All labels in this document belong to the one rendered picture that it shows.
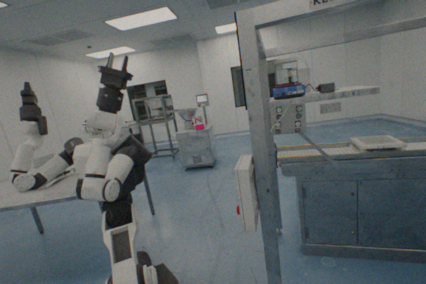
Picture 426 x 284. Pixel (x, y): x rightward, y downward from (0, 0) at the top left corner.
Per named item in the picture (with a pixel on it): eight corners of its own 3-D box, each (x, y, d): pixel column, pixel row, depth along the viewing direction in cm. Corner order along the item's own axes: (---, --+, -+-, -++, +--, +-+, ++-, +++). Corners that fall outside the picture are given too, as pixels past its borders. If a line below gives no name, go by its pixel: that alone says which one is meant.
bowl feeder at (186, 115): (179, 131, 410) (175, 111, 402) (184, 128, 445) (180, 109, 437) (203, 128, 402) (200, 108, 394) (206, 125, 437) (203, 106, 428)
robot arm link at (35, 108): (42, 100, 122) (44, 120, 120) (19, 100, 117) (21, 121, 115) (37, 89, 111) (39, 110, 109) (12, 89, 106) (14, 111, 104)
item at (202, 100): (200, 127, 425) (194, 94, 411) (201, 126, 434) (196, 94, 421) (212, 125, 421) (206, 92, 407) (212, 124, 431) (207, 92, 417)
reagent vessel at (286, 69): (276, 85, 144) (273, 56, 140) (276, 85, 158) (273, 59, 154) (300, 82, 140) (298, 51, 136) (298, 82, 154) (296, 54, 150)
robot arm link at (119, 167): (85, 210, 82) (113, 168, 99) (116, 212, 80) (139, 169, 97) (70, 190, 75) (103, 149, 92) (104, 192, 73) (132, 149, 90)
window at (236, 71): (235, 107, 649) (230, 67, 624) (235, 107, 650) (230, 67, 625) (283, 100, 625) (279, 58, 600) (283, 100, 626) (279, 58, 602)
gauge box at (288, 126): (272, 135, 146) (269, 106, 142) (272, 132, 156) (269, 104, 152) (307, 132, 140) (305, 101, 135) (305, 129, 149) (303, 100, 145)
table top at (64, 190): (-107, 229, 150) (-109, 225, 150) (19, 174, 258) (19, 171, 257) (103, 196, 152) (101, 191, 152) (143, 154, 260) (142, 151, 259)
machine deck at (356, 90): (269, 107, 142) (269, 101, 141) (270, 103, 177) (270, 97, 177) (380, 93, 124) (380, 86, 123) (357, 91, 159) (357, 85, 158)
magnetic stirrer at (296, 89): (273, 100, 143) (272, 86, 141) (273, 98, 163) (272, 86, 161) (305, 96, 137) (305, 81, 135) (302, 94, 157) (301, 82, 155)
